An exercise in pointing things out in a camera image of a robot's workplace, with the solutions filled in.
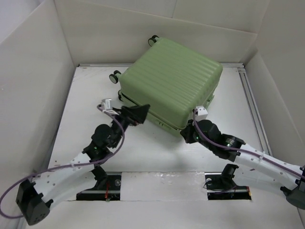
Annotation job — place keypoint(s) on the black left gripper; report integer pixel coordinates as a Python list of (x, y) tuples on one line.
[(138, 113)]

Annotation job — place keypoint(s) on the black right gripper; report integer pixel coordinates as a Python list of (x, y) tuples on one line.
[(187, 131)]

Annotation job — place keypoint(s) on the green suitcase blue lining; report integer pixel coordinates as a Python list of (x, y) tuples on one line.
[(172, 79)]

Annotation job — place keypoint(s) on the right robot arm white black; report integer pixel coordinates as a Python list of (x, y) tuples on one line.
[(247, 165)]

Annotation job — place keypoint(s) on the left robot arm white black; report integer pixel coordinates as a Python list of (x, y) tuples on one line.
[(36, 198)]

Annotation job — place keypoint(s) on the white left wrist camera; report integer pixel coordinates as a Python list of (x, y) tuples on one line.
[(106, 107)]

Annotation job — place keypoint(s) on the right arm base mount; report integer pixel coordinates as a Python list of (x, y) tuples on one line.
[(220, 185)]

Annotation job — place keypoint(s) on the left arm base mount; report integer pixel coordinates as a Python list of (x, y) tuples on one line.
[(107, 187)]

